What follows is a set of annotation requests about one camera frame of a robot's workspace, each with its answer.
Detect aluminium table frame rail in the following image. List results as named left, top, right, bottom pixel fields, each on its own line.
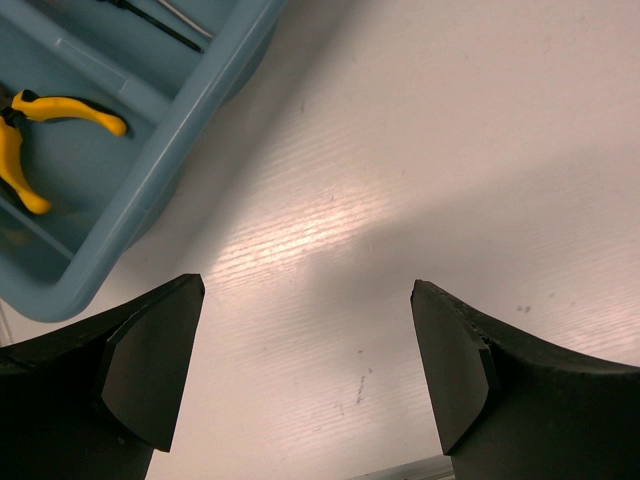
left=351, top=455, right=455, bottom=480

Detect red handled screwdriver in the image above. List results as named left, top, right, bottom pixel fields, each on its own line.
left=99, top=0, right=204, bottom=54

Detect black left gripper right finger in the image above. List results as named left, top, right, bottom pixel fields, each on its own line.
left=411, top=280, right=639, bottom=479

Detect yellow black needle-nose pliers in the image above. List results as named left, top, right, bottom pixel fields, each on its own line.
left=1, top=86, right=128, bottom=215

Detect green handled screwdriver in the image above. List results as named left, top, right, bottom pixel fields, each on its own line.
left=156, top=0, right=214, bottom=39

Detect teal compartment tray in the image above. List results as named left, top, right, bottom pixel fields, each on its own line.
left=1, top=1, right=284, bottom=323

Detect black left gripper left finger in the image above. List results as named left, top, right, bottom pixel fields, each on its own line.
left=1, top=274, right=205, bottom=479

